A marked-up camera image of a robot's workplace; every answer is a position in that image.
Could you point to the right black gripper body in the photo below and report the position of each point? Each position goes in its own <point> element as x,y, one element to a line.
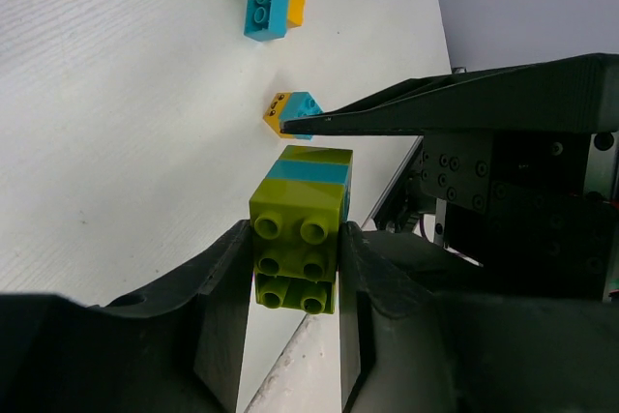
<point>537,208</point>

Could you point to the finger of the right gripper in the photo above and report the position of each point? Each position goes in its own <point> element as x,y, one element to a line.
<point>571,95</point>

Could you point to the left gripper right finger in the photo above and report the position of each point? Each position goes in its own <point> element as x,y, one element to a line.
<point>424,331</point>

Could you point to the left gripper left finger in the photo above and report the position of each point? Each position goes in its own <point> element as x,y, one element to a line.
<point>175,344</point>

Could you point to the blue yellow lego cube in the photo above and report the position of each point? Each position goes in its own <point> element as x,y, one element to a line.
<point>287,106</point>

